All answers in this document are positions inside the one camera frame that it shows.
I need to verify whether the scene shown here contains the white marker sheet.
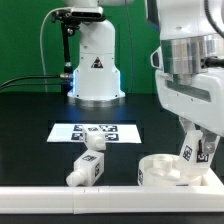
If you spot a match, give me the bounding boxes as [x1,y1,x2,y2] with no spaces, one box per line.
[47,123,141,143]

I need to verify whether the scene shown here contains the black cables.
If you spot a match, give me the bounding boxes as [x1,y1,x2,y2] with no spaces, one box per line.
[0,74,74,92]

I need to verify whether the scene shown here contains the white L-shaped fence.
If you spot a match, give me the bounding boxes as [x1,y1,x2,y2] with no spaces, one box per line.
[0,170,224,214]

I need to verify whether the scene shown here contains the black camera on stand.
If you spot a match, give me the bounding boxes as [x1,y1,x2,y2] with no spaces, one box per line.
[52,8,106,93]

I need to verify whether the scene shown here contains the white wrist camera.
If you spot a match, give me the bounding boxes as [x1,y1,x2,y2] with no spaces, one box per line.
[150,47,163,70]

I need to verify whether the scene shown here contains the grey camera cable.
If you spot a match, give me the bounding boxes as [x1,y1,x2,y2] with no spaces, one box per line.
[39,7,66,94]

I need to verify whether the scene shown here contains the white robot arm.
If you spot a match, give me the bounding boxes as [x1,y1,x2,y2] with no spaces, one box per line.
[64,0,224,154]

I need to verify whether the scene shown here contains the white round stool seat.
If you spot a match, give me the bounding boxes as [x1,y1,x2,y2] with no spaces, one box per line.
[137,154,202,186]

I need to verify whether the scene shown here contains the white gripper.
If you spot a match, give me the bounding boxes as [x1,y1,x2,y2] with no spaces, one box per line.
[155,71,224,155]

